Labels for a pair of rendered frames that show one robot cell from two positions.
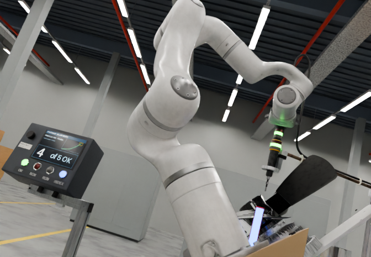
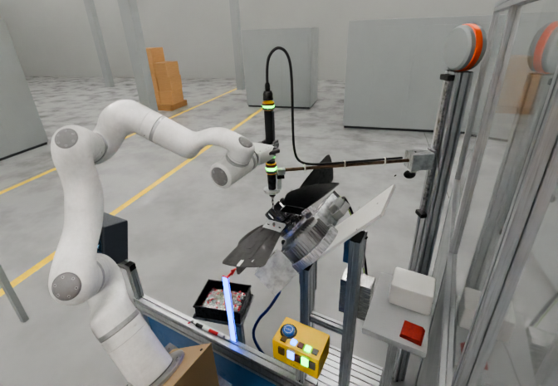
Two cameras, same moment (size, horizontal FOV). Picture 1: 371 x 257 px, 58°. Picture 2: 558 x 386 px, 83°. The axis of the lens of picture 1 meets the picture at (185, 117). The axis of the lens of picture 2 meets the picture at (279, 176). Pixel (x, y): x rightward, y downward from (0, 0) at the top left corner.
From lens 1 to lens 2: 1.09 m
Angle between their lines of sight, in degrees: 41
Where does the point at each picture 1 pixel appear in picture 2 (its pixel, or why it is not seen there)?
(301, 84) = (233, 156)
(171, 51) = (68, 213)
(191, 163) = (101, 335)
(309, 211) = not seen: hidden behind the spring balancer
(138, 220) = (304, 90)
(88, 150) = (105, 236)
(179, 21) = (62, 172)
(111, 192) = (272, 72)
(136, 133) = not seen: hidden behind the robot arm
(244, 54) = (163, 141)
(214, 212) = (124, 367)
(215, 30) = (123, 126)
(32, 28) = not seen: outside the picture
